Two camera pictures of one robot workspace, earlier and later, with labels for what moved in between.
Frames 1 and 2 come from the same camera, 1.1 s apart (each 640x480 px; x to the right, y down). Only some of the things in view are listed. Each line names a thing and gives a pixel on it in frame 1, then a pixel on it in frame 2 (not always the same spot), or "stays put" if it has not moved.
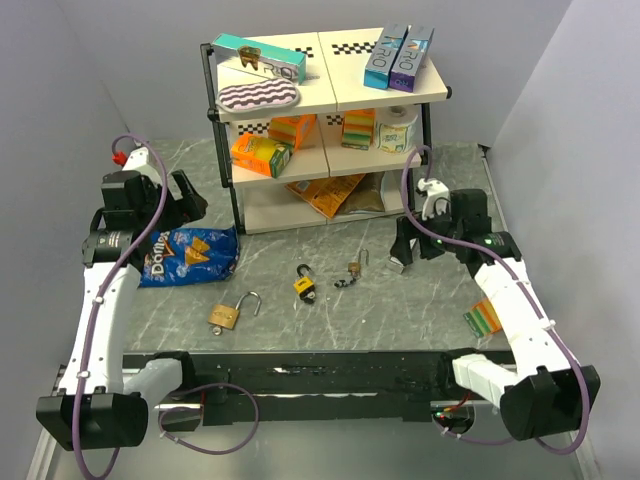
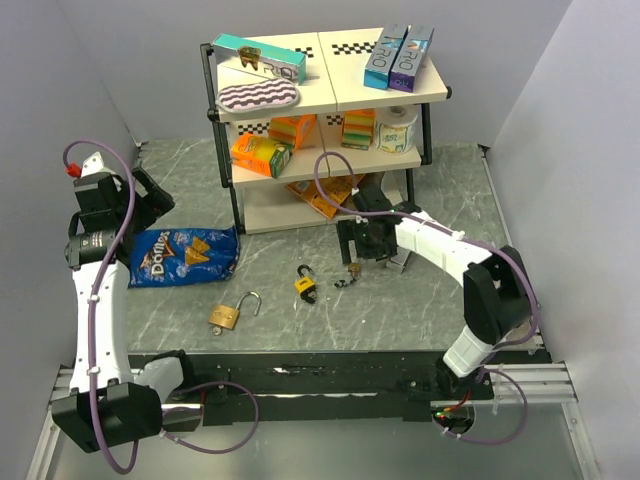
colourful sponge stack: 358,128 stays put
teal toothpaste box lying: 260,57 stays put
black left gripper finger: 192,206 → 158,202
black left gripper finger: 190,194 → 149,184
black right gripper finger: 401,249 → 346,232
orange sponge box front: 261,154 stays put
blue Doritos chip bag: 186,255 stays put
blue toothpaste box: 377,71 stays put
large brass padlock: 227,316 stays put
